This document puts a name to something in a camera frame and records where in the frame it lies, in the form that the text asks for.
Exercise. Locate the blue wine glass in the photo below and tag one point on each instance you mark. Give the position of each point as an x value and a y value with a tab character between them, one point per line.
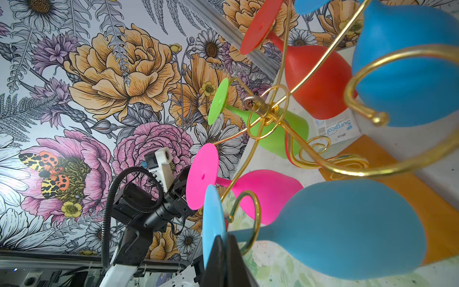
353	229
403	93

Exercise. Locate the pink wine glass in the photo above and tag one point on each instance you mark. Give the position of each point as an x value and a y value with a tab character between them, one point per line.
272	189

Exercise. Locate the gold wire glass rack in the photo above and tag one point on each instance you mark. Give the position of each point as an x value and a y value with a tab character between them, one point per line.
303	154

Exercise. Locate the left green wine glass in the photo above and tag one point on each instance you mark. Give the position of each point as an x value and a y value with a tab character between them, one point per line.
273	135

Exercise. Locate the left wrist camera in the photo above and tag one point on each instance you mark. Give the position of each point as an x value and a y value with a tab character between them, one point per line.
158	163

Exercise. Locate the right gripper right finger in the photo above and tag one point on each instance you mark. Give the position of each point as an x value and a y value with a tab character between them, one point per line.
238	275

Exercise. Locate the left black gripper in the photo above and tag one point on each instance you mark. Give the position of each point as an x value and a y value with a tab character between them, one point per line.
176	203

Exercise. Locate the clear surgical mask packet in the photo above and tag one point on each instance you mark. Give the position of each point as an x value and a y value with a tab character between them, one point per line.
339	128

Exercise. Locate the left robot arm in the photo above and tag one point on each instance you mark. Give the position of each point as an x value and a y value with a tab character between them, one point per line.
143	216

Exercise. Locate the red wine glass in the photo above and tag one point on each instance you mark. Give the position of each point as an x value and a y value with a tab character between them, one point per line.
308	79

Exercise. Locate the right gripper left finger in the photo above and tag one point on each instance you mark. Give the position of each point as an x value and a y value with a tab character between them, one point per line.
214	274

